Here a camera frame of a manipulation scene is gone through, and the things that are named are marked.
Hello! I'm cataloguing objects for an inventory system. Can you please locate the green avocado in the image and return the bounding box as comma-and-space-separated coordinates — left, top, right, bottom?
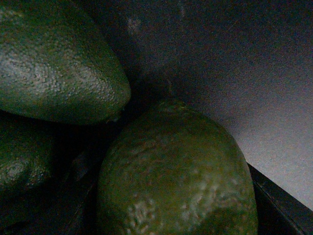
96, 99, 258, 235
0, 115, 55, 198
0, 0, 131, 125

